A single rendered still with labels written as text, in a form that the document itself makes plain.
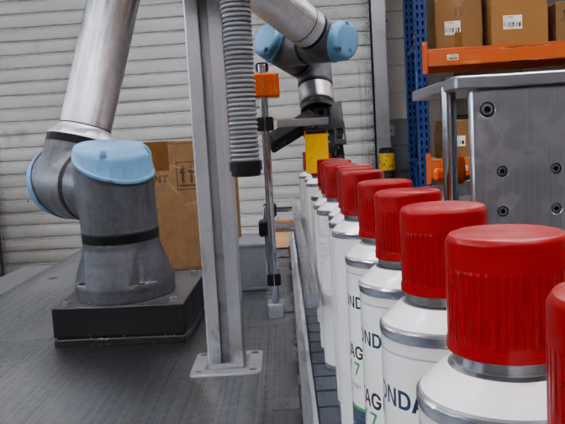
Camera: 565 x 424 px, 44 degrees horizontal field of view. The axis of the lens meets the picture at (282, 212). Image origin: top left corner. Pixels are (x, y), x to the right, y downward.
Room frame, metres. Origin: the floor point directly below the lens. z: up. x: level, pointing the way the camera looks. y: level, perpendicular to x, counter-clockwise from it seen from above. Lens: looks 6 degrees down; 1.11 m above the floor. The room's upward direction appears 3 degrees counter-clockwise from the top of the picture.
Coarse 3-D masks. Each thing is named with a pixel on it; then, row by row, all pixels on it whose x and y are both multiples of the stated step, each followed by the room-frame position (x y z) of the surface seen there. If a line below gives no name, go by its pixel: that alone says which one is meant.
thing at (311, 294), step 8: (296, 208) 1.47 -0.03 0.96; (296, 216) 1.31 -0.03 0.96; (296, 224) 1.20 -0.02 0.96; (296, 232) 1.10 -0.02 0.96; (304, 240) 1.01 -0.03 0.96; (304, 248) 0.93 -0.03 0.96; (304, 256) 0.87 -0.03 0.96; (304, 264) 0.81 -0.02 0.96; (304, 272) 0.77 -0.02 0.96; (312, 272) 0.76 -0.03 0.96; (304, 280) 0.72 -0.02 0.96; (312, 280) 0.72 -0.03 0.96; (304, 288) 0.69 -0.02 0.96; (312, 288) 0.68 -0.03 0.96; (312, 296) 0.65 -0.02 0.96; (312, 304) 0.65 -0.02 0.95
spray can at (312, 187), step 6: (330, 156) 1.07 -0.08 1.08; (312, 174) 1.07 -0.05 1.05; (312, 180) 1.07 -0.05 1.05; (306, 186) 1.07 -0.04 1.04; (312, 186) 1.06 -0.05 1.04; (306, 192) 1.08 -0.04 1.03; (312, 192) 1.06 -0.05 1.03; (312, 222) 1.06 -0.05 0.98; (312, 228) 1.06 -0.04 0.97; (312, 234) 1.06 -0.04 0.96; (312, 240) 1.06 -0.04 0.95; (312, 246) 1.06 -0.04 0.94; (312, 252) 1.06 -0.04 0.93; (312, 258) 1.07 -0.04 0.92; (312, 264) 1.07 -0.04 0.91
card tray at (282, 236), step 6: (276, 222) 2.04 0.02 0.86; (282, 222) 2.04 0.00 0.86; (288, 222) 2.04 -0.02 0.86; (276, 234) 2.00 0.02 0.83; (282, 234) 1.99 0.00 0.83; (288, 234) 1.99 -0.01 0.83; (276, 240) 1.88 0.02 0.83; (282, 240) 1.88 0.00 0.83; (288, 240) 1.87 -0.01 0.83; (282, 246) 1.76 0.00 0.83
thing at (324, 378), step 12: (300, 276) 1.15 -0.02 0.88; (312, 312) 0.90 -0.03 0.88; (312, 324) 0.84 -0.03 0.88; (312, 336) 0.79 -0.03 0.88; (312, 348) 0.74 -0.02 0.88; (312, 360) 0.70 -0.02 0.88; (324, 360) 0.70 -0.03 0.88; (324, 372) 0.67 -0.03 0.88; (324, 384) 0.63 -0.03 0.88; (336, 384) 0.63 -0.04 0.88; (324, 396) 0.60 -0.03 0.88; (336, 396) 0.60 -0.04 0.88; (324, 408) 0.57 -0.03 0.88; (336, 408) 0.57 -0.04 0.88; (324, 420) 0.55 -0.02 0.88; (336, 420) 0.55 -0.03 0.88
